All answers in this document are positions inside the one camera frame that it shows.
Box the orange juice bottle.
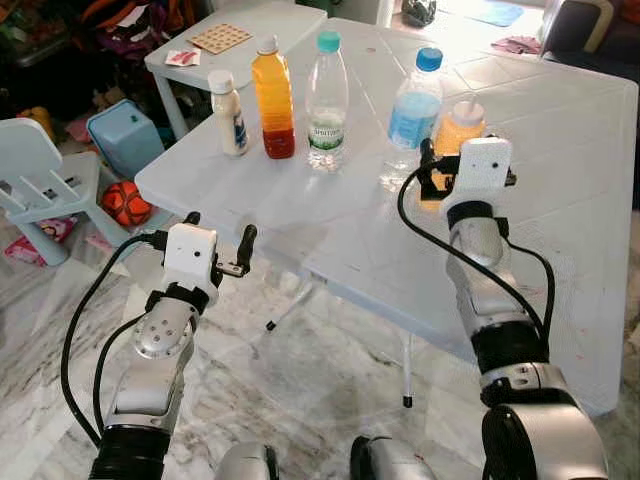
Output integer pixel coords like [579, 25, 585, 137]
[250, 36, 297, 161]

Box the light blue child chair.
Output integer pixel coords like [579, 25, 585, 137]
[0, 118, 101, 266]

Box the grey robot left leg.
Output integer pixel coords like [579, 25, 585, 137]
[213, 443, 279, 480]

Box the short black right arm cable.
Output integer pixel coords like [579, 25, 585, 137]
[500, 228, 557, 341]

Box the short black left arm cable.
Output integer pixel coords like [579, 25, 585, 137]
[93, 313, 151, 433]

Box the grey robot right leg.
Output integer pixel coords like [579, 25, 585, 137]
[350, 435, 436, 480]

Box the light blue plastic bin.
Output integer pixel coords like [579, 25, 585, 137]
[87, 98, 166, 181]

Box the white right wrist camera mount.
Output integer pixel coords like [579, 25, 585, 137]
[454, 137, 514, 207]

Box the blue floor mat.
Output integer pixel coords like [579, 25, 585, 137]
[470, 0, 526, 29]

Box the orange squeeze bottle white cap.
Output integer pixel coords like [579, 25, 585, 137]
[435, 100, 488, 211]

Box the small white sauce bottle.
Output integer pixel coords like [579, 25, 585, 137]
[208, 70, 251, 157]

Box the teal cap water bottle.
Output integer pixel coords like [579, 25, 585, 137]
[305, 30, 351, 173]

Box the grey robot leg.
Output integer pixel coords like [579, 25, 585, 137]
[213, 443, 279, 480]
[350, 435, 436, 480]

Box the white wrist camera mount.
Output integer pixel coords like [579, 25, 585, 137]
[454, 137, 514, 207]
[162, 222, 220, 294]

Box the orange red ball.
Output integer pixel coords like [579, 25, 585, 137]
[100, 180, 156, 229]

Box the small red white card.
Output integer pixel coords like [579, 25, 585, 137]
[165, 48, 201, 68]

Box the dark jar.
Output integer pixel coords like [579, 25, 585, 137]
[400, 0, 438, 29]

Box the blue cap water bottle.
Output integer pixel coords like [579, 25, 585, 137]
[380, 47, 444, 191]

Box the pink packet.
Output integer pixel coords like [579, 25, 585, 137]
[5, 215, 76, 266]

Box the white plastic folding table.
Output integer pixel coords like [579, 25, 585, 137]
[135, 18, 640, 416]

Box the purple cloth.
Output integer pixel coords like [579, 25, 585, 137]
[490, 35, 541, 56]

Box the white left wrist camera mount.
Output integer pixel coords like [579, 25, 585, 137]
[162, 222, 220, 294]

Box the yellow toy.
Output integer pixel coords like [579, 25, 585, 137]
[15, 105, 56, 141]

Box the short black arm cable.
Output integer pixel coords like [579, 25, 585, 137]
[93, 313, 151, 433]
[500, 228, 557, 341]

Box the tan grid board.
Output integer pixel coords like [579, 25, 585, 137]
[190, 24, 253, 55]

